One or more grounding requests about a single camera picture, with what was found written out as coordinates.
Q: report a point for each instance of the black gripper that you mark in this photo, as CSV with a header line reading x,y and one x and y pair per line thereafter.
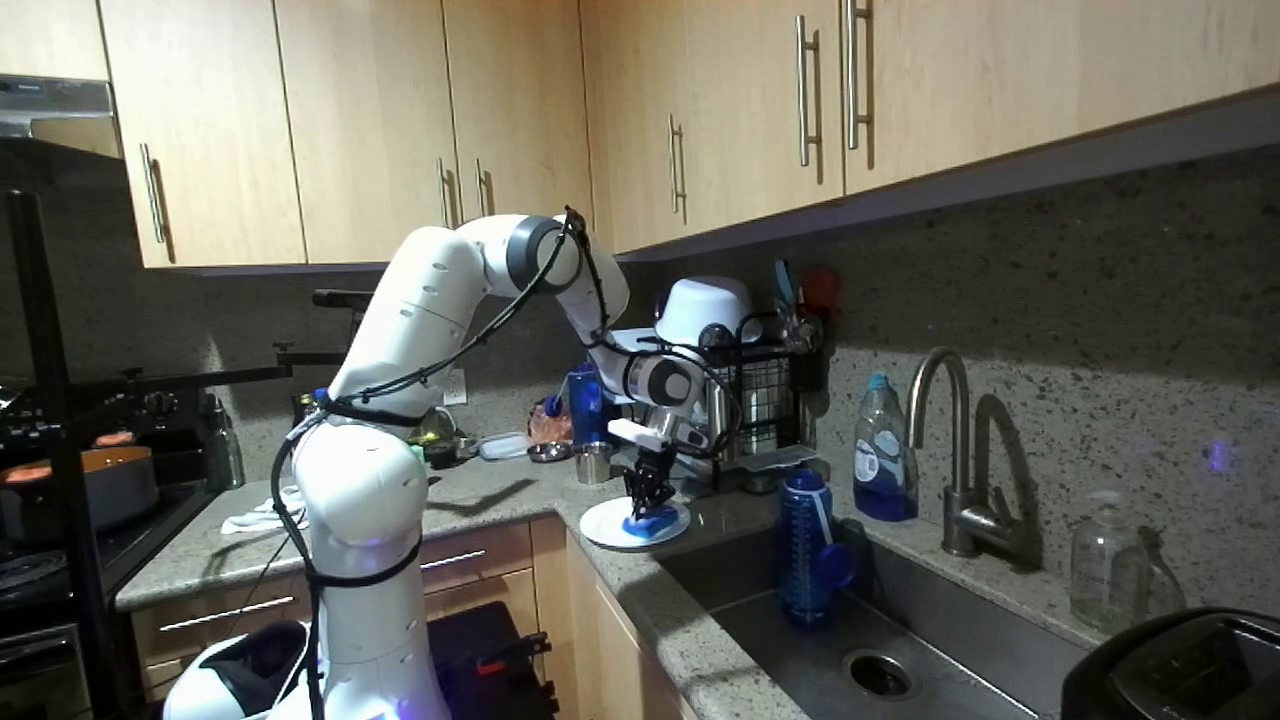
x,y
652,475

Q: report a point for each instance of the blue sponge cloth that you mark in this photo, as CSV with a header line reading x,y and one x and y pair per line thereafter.
x,y
650,530

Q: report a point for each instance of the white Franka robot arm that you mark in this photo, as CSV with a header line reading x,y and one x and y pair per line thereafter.
x,y
403,344

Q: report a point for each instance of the white round plate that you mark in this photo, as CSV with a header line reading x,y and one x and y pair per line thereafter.
x,y
601,530

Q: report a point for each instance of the small silver cup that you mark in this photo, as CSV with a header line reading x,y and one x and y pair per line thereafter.
x,y
595,466

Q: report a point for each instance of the blue can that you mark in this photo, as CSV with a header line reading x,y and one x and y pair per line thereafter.
x,y
587,407

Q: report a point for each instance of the stainless steel pot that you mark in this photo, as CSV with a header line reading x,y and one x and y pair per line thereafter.
x,y
760,407

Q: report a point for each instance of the small white bowl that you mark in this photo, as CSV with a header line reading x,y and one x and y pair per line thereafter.
x,y
503,447

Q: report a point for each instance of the black ladle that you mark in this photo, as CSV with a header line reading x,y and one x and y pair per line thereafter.
x,y
484,498

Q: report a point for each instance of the wooden drawer cabinet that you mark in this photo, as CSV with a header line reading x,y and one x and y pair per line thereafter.
x,y
483,564

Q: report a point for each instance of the black utensil holder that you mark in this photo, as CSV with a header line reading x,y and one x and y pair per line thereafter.
x,y
806,375

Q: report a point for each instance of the large white bowl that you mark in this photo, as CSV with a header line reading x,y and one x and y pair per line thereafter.
x,y
704,308

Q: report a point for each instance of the round brass object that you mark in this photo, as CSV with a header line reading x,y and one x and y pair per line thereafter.
x,y
441,439

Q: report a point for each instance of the black equipment box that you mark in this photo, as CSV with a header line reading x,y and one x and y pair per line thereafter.
x,y
484,662

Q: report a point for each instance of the clear dish soap bottle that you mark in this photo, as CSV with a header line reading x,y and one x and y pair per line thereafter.
x,y
882,460

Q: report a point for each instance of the teal spatula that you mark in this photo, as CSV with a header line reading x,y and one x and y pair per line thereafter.
x,y
787,281

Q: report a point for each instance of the red spatula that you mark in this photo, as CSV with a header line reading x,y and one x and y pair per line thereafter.
x,y
820,289

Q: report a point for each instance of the stainless steel sink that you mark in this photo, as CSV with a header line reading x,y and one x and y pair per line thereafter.
x,y
933,642

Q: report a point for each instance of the dark metal faucet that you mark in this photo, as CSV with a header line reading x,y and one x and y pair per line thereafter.
x,y
993,466

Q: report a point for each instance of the white cloth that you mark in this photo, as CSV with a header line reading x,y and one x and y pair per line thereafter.
x,y
248,522

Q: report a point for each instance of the wooden upper cabinet door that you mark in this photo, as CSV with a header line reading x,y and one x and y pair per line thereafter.
x,y
520,104
760,83
641,83
201,121
360,121
1067,67

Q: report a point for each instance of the clear glass jar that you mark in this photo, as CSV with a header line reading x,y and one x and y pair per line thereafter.
x,y
1106,564

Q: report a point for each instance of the black horizontal rod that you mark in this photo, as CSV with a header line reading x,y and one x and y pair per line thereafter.
x,y
201,379

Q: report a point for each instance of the black toaster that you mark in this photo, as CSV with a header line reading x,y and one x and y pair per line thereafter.
x,y
1185,664

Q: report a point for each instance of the black vertical stand pole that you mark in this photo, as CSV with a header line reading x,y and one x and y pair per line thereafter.
x,y
53,401

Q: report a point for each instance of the black kitchen stove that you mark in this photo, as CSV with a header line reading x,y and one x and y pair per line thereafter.
x,y
26,603

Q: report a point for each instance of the metal range hood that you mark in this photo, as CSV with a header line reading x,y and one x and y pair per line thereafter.
x,y
53,104

